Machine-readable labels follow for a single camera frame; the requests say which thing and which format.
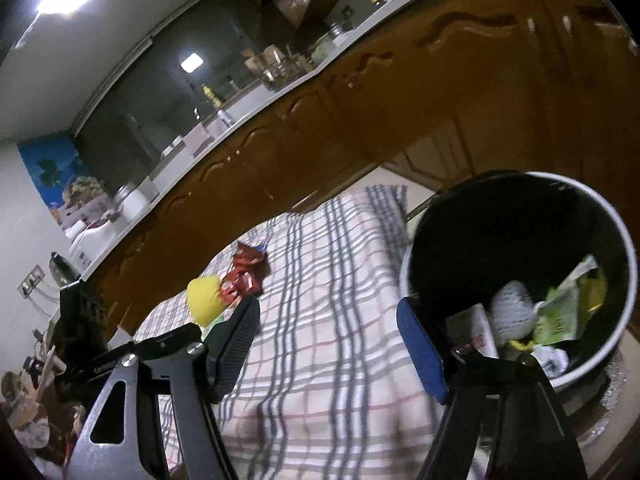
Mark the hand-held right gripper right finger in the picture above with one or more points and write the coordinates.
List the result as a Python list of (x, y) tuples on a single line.
[(422, 355)]

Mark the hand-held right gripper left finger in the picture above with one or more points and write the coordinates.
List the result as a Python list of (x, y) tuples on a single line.
[(232, 350)]

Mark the red white carton box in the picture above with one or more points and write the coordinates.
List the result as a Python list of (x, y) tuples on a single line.
[(472, 327)]

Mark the yellow rounded packet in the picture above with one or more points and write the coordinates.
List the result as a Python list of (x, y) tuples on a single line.
[(205, 300)]

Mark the white foam net wrap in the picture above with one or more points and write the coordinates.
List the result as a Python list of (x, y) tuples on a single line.
[(511, 310)]

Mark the white blue wrapper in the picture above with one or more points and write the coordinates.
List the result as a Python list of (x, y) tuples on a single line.
[(550, 360)]

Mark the white trash bin black liner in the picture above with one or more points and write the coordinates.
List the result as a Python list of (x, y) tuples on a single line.
[(500, 240)]

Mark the green carton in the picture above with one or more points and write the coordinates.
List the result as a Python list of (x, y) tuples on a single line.
[(557, 322)]

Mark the clear olive printed plastic bag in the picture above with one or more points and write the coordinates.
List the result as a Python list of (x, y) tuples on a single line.
[(575, 277)]

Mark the yellow wrapper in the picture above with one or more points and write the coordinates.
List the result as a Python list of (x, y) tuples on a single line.
[(596, 290)]

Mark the pale green wrapper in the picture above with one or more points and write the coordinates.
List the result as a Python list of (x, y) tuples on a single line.
[(215, 329)]

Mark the steel kettle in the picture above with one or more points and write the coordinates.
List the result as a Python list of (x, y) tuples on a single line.
[(62, 267)]

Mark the red snack wrapper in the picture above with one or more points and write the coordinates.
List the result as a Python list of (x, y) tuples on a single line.
[(240, 285)]

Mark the white rice cooker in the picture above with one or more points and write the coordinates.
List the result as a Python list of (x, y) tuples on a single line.
[(92, 242)]

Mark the orange-red snack bag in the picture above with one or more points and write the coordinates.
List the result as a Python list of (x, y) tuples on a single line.
[(250, 256)]

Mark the plaid blanket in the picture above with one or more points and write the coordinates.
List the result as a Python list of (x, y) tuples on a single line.
[(325, 310)]

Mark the glass jar metal lid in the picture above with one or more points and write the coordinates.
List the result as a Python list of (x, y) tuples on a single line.
[(132, 202)]

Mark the small white bottle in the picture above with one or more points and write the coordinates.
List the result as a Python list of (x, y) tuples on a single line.
[(226, 119)]

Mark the white kitchen countertop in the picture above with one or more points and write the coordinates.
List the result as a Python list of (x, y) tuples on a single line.
[(250, 115)]

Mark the wooden base cabinets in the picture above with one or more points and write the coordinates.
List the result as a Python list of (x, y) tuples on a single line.
[(400, 110)]

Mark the dark kitchen window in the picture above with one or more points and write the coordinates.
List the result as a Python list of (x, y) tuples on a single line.
[(165, 90)]

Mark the yellow bottle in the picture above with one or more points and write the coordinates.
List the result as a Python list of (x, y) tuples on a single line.
[(211, 96)]

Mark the utensil holder with wooden utensils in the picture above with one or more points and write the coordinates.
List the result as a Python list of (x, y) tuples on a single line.
[(275, 62)]

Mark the white green lidded jar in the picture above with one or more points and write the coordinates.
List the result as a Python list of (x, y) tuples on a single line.
[(326, 46)]

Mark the wall socket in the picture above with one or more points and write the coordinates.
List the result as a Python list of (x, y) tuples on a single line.
[(31, 281)]

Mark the blue wall poster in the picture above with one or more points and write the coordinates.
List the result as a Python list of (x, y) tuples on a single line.
[(55, 175)]

